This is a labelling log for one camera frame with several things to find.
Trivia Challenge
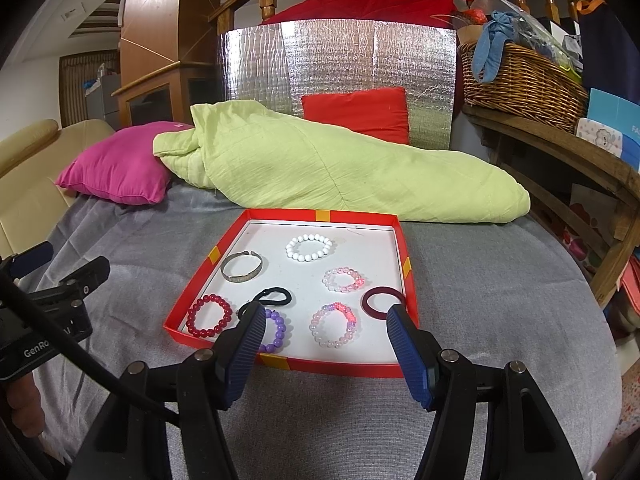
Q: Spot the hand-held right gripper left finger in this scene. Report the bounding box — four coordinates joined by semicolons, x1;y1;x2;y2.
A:
67;302;267;480

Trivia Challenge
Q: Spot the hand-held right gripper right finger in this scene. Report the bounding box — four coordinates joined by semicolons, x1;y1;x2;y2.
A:
386;304;583;480

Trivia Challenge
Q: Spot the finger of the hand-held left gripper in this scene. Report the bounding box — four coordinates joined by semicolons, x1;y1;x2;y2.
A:
37;256;111;311
10;241;54;278

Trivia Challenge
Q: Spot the dark red bangle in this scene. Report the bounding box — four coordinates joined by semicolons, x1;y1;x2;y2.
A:
360;286;407;320

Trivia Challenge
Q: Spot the silver metal bangle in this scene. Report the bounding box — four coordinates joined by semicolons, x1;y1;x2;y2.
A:
220;251;264;285

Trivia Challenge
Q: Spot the red cardboard box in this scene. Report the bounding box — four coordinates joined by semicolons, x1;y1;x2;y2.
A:
163;208;421;379

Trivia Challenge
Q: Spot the white bead bracelet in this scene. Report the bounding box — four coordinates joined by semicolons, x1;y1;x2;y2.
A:
285;234;333;263

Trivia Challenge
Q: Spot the person's left hand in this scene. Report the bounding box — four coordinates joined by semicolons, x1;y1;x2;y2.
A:
0;375;41;429

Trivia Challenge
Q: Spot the beige sofa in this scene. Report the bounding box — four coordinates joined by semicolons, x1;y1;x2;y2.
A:
0;119;118;261

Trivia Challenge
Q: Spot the grey blanket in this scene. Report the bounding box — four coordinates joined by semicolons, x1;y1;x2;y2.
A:
15;187;623;480

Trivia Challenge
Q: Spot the magenta pillow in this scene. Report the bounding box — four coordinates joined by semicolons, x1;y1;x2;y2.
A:
54;121;196;206

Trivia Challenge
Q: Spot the light green quilt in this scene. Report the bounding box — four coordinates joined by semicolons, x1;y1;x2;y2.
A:
152;100;532;224

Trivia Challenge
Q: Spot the red cushion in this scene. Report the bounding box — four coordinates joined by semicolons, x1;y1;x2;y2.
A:
301;87;411;145

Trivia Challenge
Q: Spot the curved wooden shelf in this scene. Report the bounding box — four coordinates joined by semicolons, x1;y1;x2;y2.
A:
460;102;640;308

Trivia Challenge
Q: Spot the wooden cabinet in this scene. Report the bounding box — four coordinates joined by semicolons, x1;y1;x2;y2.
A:
111;0;223;128

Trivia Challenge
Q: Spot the white printed tissue box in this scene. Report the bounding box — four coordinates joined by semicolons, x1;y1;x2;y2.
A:
575;117;626;158

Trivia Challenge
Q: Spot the wicker basket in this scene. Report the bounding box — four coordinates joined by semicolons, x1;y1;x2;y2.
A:
457;40;590;135

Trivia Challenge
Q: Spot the silver foil board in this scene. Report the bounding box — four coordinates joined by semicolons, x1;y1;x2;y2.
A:
216;19;458;152

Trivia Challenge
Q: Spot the blue cloth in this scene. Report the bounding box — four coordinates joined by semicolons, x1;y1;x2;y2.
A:
472;10;521;83

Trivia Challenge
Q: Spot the light blue box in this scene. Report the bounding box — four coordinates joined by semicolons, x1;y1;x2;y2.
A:
587;87;640;171

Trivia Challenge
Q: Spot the clear plastic bag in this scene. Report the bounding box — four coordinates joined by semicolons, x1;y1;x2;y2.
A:
477;0;583;71

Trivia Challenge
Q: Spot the red blanket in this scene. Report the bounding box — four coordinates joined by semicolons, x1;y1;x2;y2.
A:
262;0;476;28

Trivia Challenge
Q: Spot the dark navy bag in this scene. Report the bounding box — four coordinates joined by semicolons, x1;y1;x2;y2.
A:
575;0;640;111

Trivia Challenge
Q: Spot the red bead bracelet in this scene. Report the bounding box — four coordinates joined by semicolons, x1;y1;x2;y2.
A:
186;293;234;338

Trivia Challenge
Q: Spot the black hair tie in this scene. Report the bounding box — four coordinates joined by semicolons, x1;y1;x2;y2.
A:
236;287;294;319

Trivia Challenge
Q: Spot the pink and purple bead bracelet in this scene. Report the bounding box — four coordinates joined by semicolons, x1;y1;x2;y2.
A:
310;302;360;349

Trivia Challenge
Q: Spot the small pink bead bracelet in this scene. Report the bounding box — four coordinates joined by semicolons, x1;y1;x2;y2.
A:
321;266;363;293

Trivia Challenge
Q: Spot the black cable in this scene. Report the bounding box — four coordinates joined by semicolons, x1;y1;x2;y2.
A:
0;272;180;425

